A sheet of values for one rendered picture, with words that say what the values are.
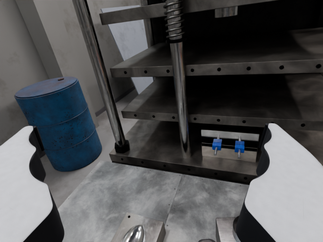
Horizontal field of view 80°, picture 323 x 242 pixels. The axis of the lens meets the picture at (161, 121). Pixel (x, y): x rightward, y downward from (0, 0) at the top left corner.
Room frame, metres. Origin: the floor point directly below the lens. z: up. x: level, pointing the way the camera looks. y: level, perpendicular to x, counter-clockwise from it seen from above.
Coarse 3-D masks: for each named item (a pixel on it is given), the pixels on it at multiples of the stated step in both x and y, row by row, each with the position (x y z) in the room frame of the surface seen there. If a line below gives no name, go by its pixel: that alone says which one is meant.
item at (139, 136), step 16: (144, 128) 1.22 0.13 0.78; (160, 128) 1.19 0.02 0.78; (176, 128) 1.15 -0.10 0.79; (192, 128) 1.12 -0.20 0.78; (144, 144) 1.02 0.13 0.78; (160, 144) 1.00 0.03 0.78; (176, 144) 0.97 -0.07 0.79; (192, 144) 0.95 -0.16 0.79; (304, 144) 0.80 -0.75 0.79; (320, 144) 0.78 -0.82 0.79; (112, 160) 0.98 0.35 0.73; (128, 160) 0.93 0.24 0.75; (144, 160) 0.88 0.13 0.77; (160, 160) 0.84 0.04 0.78; (176, 160) 0.82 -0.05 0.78; (192, 160) 0.80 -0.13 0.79; (208, 160) 0.79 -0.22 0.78; (224, 160) 0.77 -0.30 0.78; (240, 160) 0.75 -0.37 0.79; (256, 160) 0.73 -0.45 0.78; (320, 160) 0.67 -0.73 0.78; (208, 176) 0.73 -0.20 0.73; (224, 176) 0.70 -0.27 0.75; (240, 176) 0.66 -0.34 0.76; (256, 176) 0.64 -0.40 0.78
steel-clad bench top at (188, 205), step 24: (96, 168) 0.85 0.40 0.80; (120, 168) 0.82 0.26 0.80; (144, 168) 0.79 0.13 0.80; (96, 192) 0.67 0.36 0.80; (120, 192) 0.65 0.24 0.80; (144, 192) 0.63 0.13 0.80; (168, 192) 0.61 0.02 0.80; (192, 192) 0.59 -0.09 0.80; (216, 192) 0.57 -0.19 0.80; (240, 192) 0.55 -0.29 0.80; (72, 216) 0.56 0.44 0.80; (96, 216) 0.54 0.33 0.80; (120, 216) 0.52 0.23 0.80; (144, 216) 0.51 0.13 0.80; (168, 216) 0.49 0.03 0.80; (192, 216) 0.47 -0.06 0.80; (216, 216) 0.46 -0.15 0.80; (72, 240) 0.45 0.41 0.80; (96, 240) 0.44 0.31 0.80; (168, 240) 0.40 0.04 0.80; (192, 240) 0.38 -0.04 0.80
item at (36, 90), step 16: (48, 80) 2.36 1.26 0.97; (64, 80) 2.23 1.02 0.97; (16, 96) 1.90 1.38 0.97; (32, 96) 1.82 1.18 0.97; (48, 96) 1.83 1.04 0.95; (64, 96) 1.91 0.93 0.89; (80, 96) 2.09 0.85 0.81; (32, 112) 1.81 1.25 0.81; (48, 112) 1.81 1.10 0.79; (64, 112) 1.87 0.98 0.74; (80, 112) 1.99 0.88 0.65; (48, 128) 1.80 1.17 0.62; (64, 128) 1.83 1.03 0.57; (80, 128) 1.93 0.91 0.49; (48, 144) 1.82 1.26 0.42; (64, 144) 1.81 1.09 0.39; (80, 144) 1.88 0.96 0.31; (96, 144) 2.05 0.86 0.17; (64, 160) 1.80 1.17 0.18; (80, 160) 1.84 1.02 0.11
